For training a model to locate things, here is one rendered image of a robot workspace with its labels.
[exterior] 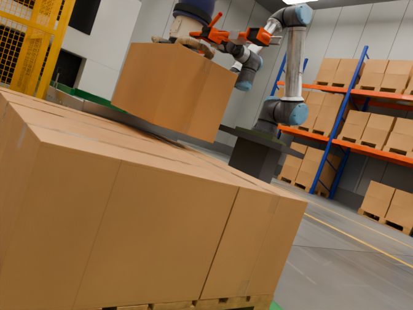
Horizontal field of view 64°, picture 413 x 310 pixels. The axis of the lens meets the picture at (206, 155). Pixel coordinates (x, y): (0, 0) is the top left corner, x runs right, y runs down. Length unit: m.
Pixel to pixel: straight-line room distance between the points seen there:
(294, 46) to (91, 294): 1.80
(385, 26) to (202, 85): 10.46
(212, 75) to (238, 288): 1.03
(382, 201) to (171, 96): 7.52
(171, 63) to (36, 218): 1.05
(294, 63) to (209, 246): 1.45
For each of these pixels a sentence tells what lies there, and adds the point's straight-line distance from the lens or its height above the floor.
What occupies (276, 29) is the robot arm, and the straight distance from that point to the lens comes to 2.29.
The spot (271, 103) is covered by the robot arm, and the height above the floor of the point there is 1.00.
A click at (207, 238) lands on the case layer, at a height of 0.36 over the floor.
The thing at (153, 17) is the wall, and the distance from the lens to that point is 12.09.
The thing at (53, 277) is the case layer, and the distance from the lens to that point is 0.89.
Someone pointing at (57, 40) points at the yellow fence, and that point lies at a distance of 2.81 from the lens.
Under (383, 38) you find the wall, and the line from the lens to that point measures 11.76.
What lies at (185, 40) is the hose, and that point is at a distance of 1.81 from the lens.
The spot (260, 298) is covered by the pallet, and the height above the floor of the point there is 0.13.
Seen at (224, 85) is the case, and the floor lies 0.94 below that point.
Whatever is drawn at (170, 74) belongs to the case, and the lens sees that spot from 1.63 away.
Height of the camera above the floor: 0.67
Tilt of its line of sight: 4 degrees down
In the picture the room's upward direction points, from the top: 19 degrees clockwise
